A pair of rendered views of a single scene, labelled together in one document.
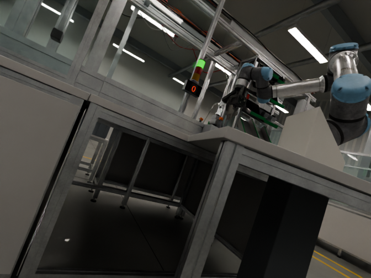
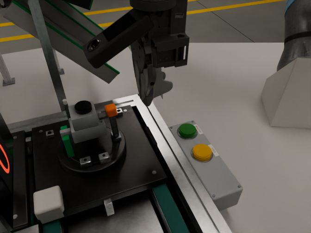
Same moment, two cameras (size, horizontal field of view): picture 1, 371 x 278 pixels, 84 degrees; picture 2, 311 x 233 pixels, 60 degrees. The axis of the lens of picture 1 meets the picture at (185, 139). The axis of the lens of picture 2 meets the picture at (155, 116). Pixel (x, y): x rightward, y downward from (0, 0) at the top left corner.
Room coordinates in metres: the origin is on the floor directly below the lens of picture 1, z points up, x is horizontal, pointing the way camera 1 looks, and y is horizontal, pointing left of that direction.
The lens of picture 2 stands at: (1.16, 0.21, 1.41)
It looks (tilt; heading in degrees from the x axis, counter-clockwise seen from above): 42 degrees down; 278
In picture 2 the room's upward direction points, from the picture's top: straight up
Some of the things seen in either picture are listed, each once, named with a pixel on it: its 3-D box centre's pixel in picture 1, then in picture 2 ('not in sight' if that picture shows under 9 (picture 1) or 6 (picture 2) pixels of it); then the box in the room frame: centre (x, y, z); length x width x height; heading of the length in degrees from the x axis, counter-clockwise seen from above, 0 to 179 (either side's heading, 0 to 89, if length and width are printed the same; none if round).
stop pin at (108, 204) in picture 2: not in sight; (108, 206); (1.28, -0.04, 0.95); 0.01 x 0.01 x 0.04; 29
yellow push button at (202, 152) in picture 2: not in sight; (202, 153); (1.11, -0.18, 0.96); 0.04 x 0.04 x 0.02
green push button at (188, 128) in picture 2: not in sight; (187, 131); (1.14, -0.24, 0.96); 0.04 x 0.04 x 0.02
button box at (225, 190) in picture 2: (220, 136); (200, 162); (1.11, -0.18, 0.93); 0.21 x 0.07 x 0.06; 119
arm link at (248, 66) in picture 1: (246, 73); not in sight; (1.22, -0.21, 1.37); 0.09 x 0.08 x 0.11; 48
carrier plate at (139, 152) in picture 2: not in sight; (94, 153); (1.34, -0.15, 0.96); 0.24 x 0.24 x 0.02; 29
